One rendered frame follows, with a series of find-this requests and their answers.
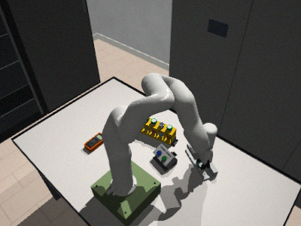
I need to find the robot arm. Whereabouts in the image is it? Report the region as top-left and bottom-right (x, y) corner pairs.
(102, 73), (217, 197)

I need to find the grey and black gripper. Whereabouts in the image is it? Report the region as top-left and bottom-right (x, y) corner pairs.
(196, 149), (213, 170)

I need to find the grey button housing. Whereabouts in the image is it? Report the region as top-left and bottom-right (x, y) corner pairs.
(153, 144), (178, 171)

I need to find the orange handheld multimeter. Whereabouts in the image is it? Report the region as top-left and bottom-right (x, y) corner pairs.
(84, 133), (103, 152)

